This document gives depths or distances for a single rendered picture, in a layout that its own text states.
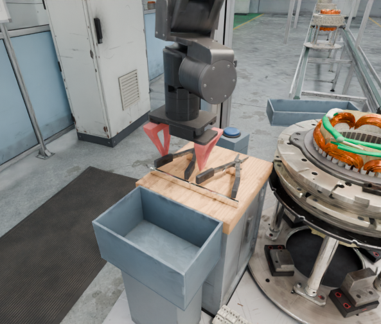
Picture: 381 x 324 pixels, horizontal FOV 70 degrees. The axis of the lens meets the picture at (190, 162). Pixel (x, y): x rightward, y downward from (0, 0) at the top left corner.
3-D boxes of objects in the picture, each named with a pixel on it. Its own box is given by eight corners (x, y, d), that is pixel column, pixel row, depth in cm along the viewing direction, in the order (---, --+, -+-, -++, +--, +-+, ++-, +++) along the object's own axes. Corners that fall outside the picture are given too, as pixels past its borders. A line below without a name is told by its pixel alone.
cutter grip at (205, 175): (198, 185, 47) (198, 177, 46) (194, 183, 47) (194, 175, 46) (214, 175, 49) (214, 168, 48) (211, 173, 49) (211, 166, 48)
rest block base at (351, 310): (327, 295, 59) (330, 290, 58) (358, 286, 61) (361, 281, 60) (344, 318, 55) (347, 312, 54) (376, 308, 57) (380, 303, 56)
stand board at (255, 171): (229, 235, 42) (230, 224, 41) (136, 193, 51) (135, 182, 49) (272, 172, 56) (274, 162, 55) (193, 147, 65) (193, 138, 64)
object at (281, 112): (325, 176, 99) (350, 101, 84) (335, 195, 90) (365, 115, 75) (256, 172, 101) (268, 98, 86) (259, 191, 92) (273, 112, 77)
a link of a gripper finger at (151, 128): (176, 173, 49) (175, 125, 44) (145, 161, 52) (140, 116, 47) (195, 155, 54) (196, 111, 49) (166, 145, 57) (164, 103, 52)
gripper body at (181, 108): (198, 139, 43) (200, 94, 39) (147, 123, 47) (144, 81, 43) (217, 123, 48) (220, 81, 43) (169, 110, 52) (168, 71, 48)
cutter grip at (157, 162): (156, 169, 51) (156, 161, 50) (153, 167, 51) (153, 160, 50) (173, 161, 53) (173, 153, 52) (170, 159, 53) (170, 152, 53)
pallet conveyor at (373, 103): (356, 211, 196) (403, 107, 153) (268, 191, 215) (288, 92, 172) (328, 30, 954) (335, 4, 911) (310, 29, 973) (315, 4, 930)
